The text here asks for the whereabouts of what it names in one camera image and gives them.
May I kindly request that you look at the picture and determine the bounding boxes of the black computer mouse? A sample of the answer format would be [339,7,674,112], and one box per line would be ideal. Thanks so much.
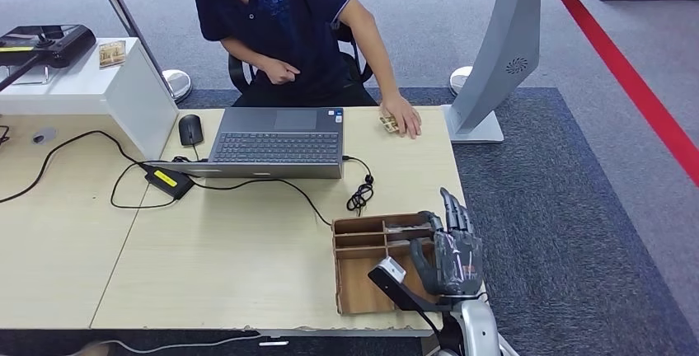
[177,114,204,148]

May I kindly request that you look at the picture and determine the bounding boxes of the white cable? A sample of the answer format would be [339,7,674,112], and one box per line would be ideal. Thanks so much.
[65,333,263,356]

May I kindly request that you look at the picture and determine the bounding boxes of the grey laptop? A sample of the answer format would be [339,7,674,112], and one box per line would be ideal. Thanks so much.
[146,105,346,180]

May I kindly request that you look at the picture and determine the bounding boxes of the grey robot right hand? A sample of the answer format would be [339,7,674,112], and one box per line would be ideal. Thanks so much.
[409,186,485,297]

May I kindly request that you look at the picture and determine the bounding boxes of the black power adapter yellow label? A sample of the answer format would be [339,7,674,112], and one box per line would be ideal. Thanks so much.
[143,165,195,200]

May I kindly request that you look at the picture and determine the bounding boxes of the grey kiosk stand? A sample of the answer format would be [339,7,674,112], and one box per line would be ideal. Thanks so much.
[442,0,616,144]

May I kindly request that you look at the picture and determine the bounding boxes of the white counter box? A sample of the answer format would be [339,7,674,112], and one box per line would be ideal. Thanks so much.
[0,36,179,162]

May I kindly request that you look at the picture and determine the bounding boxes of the grey slanted metal pole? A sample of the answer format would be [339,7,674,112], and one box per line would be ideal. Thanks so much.
[84,0,181,105]

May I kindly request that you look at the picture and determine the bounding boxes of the bundled black laptop cable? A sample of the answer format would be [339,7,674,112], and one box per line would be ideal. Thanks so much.
[342,155,377,218]

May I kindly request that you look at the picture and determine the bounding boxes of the grey desk cable grommet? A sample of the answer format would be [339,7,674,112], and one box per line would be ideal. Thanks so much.
[30,126,58,146]

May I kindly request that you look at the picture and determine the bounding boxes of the person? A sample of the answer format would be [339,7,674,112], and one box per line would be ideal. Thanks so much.
[190,0,423,141]

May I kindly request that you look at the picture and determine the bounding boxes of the thin black adapter cable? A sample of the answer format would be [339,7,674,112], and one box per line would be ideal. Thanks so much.
[110,161,334,227]

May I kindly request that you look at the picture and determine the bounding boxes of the black card reader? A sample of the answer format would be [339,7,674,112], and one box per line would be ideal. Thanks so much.
[0,24,98,92]

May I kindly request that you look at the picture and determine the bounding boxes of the wooden compartment tray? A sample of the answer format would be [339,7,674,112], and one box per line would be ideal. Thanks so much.
[331,212,444,317]

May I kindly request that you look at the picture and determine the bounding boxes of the round white floor base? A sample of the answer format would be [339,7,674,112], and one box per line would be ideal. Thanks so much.
[161,68,193,104]
[448,64,475,96]

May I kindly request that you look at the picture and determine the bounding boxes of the person's right hand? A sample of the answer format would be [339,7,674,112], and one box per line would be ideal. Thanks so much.
[260,57,302,86]

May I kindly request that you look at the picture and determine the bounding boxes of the clear acrylic stand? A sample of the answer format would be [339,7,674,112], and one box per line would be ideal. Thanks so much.
[0,63,53,86]

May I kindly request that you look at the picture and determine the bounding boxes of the person's left hand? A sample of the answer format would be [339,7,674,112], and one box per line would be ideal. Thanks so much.
[380,94,423,141]

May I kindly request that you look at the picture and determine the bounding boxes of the thick black power cable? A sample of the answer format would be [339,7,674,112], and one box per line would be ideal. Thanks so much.
[0,129,151,204]

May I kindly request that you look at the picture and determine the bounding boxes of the black office chair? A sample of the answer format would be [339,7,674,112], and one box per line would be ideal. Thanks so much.
[228,0,375,96]

